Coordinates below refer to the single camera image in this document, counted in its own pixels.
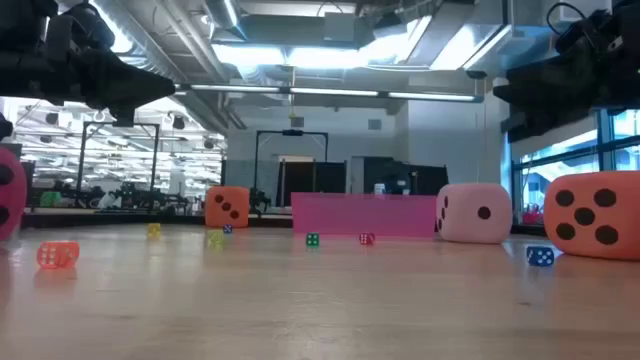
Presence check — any long ceiling light bar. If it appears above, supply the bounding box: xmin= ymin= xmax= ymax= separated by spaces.
xmin=174 ymin=82 xmax=485 ymax=104

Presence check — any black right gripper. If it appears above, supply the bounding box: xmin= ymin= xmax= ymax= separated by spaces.
xmin=492 ymin=34 xmax=624 ymax=144

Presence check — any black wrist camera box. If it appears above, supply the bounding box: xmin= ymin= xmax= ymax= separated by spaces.
xmin=44 ymin=2 xmax=117 ymax=54
xmin=546 ymin=2 xmax=614 ymax=55

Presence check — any black metal gantry frame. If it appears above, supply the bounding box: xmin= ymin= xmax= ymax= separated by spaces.
xmin=254 ymin=129 xmax=330 ymax=201
xmin=76 ymin=121 xmax=161 ymax=207

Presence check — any small orange translucent die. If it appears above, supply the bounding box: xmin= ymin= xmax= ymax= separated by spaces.
xmin=36 ymin=241 xmax=81 ymax=270

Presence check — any large orange foam die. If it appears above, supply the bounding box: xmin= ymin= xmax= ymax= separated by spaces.
xmin=543 ymin=170 xmax=640 ymax=262
xmin=204 ymin=186 xmax=250 ymax=229

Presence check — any large glass window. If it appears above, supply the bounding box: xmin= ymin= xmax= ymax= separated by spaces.
xmin=510 ymin=107 xmax=640 ymax=226

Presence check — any black cabinet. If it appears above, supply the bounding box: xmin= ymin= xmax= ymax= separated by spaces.
xmin=276 ymin=160 xmax=347 ymax=207

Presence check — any red plastic basket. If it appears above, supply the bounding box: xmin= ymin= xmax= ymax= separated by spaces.
xmin=521 ymin=204 xmax=546 ymax=226

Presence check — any black partition panel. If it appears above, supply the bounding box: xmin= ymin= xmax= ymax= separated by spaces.
xmin=362 ymin=157 xmax=450 ymax=197

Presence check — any large pale pink foam die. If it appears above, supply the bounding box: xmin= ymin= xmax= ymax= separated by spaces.
xmin=435 ymin=182 xmax=514 ymax=245

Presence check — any silver round ventilation duct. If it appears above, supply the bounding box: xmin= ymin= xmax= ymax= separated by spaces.
xmin=202 ymin=0 xmax=246 ymax=39

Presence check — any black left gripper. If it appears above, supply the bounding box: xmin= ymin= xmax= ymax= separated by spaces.
xmin=29 ymin=47 xmax=177 ymax=110

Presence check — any large magenta foam die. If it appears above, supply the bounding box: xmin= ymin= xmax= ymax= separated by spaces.
xmin=0 ymin=146 xmax=29 ymax=242

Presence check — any grey partition panel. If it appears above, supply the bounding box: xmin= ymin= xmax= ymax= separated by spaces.
xmin=222 ymin=159 xmax=280 ymax=214

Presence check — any pink translucent plastic bin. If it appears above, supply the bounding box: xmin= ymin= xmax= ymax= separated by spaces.
xmin=291 ymin=192 xmax=438 ymax=238

